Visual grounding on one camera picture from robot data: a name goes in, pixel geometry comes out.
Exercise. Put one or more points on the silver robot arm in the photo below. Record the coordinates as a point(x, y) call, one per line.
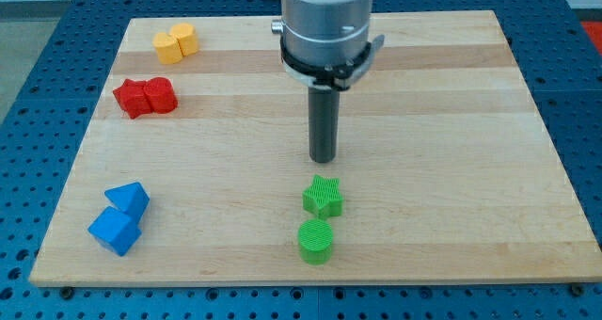
point(324, 43)

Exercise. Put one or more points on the blue triangle block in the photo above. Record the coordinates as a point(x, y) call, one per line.
point(131, 199)

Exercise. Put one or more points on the green star block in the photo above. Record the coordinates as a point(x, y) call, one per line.
point(323, 198)

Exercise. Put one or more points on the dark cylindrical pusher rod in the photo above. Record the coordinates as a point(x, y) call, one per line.
point(323, 124)

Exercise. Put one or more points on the green cylinder block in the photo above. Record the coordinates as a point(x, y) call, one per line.
point(315, 241)

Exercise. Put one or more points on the wooden board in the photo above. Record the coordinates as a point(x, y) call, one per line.
point(447, 171)

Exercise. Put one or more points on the red cylinder block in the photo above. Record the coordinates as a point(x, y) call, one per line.
point(160, 95)

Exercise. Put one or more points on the yellow heart block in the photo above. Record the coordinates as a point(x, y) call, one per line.
point(167, 48)

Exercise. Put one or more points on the yellow hexagon block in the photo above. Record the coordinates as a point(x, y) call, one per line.
point(187, 37)

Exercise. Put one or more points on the red star block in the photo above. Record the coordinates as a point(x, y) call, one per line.
point(132, 99)

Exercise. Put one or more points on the blue cube block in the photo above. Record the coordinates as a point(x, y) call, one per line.
point(114, 230)

